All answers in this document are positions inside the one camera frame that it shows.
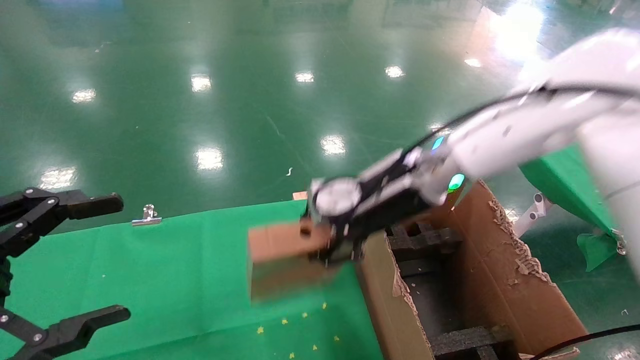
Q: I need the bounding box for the small brown cardboard box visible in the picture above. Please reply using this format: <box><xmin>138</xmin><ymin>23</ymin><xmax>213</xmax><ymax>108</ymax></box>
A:
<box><xmin>247</xmin><ymin>220</ymin><xmax>343</xmax><ymax>303</ymax></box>

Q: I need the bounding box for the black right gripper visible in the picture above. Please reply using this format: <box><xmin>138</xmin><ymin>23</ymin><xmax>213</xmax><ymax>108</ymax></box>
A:
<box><xmin>299</xmin><ymin>159</ymin><xmax>441</xmax><ymax>265</ymax></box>

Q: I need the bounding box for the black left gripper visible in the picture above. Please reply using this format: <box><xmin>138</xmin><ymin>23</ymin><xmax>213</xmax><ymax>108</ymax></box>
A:
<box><xmin>0</xmin><ymin>187</ymin><xmax>132</xmax><ymax>360</ymax></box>

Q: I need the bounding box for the large open cardboard carton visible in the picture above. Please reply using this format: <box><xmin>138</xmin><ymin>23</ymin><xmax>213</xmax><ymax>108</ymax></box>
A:
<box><xmin>355</xmin><ymin>180</ymin><xmax>591</xmax><ymax>360</ymax></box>

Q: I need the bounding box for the white metal stand base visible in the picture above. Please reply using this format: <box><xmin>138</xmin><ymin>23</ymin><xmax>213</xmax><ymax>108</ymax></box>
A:
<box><xmin>512</xmin><ymin>192</ymin><xmax>553</xmax><ymax>238</ymax></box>

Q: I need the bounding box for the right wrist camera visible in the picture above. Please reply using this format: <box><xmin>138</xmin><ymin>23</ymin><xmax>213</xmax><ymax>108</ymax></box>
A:
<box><xmin>307</xmin><ymin>176</ymin><xmax>363</xmax><ymax>219</ymax></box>

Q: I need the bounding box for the black foam insert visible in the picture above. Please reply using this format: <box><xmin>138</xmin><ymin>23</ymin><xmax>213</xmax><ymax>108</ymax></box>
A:
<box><xmin>387</xmin><ymin>222</ymin><xmax>463</xmax><ymax>261</ymax></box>
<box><xmin>429</xmin><ymin>325</ymin><xmax>516</xmax><ymax>360</ymax></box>

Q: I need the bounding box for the large green table cloth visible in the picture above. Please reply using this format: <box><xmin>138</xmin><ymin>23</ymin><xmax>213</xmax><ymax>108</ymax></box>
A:
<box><xmin>0</xmin><ymin>199</ymin><xmax>383</xmax><ymax>360</ymax></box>

